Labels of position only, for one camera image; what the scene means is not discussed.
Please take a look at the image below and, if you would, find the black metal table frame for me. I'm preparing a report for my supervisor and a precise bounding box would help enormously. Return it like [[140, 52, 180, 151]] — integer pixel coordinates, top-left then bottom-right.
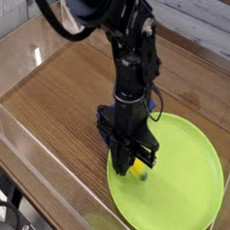
[[5, 185, 36, 230]]

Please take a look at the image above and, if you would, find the blue plastic block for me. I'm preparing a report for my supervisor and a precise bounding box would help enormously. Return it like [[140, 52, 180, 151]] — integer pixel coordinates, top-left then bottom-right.
[[96, 99, 156, 146]]

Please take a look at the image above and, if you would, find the black cable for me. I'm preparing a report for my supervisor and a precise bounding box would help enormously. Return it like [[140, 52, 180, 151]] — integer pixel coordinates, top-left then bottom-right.
[[21, 0, 100, 44]]

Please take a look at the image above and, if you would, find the green round plate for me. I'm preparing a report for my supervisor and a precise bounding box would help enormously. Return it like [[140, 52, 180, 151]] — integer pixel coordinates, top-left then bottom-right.
[[106, 113, 224, 230]]

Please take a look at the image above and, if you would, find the clear acrylic front wall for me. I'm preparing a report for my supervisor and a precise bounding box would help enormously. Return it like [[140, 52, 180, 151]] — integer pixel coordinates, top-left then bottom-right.
[[0, 104, 131, 230]]

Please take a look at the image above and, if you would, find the yellow toy banana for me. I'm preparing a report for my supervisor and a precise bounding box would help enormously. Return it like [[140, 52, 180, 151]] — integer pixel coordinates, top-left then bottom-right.
[[129, 158, 148, 181]]

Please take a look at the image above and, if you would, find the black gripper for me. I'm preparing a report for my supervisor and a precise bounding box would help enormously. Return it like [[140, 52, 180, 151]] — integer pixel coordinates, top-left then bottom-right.
[[97, 95, 160, 176]]

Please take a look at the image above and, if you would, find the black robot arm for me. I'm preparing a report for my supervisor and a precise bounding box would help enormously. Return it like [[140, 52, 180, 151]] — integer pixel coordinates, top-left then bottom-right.
[[65, 0, 161, 176]]

